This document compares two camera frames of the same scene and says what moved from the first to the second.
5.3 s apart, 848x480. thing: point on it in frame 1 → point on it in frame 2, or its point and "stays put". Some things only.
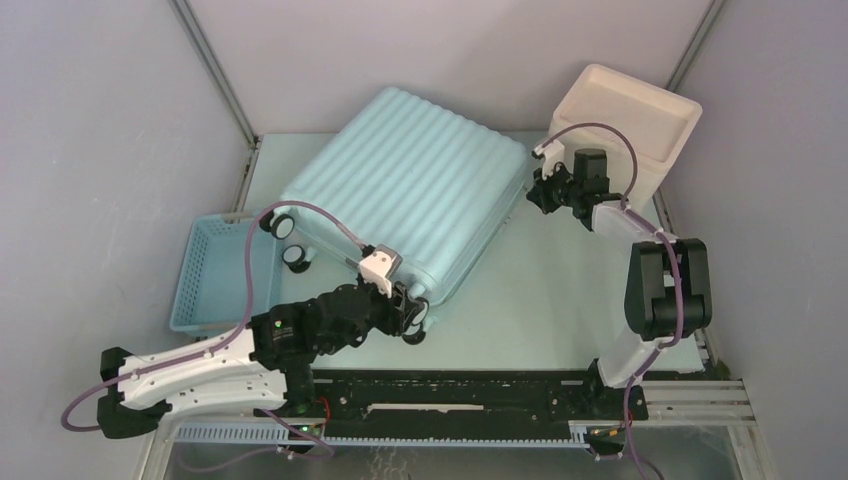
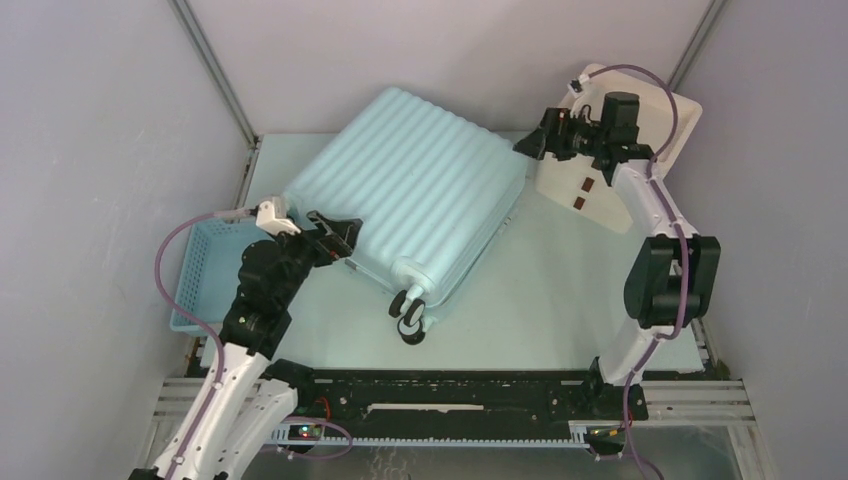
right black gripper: x=541 y=192 → x=556 y=123
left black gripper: x=400 y=310 → x=337 y=237
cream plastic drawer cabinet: x=657 y=121 stays put
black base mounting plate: x=460 y=403 stays put
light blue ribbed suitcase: x=405 y=174 stays put
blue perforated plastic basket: x=212 y=291 stays put
